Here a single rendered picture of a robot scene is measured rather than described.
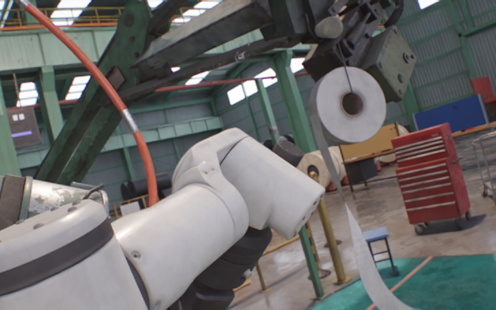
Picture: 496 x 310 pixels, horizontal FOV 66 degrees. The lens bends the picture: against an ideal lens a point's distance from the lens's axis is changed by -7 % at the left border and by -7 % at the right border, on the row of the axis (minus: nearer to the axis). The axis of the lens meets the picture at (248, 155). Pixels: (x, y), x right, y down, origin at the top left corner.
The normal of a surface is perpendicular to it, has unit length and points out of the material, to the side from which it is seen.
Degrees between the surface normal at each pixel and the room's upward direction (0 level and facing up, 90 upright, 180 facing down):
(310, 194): 60
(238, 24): 139
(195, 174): 55
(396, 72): 90
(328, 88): 90
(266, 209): 94
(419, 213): 90
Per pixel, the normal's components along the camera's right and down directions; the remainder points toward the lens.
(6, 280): 0.12, 0.11
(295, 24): 0.59, -0.20
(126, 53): -0.47, 0.11
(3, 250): -0.07, -0.61
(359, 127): 0.22, -0.10
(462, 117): -0.75, 0.19
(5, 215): 0.49, -0.71
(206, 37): -0.28, 0.86
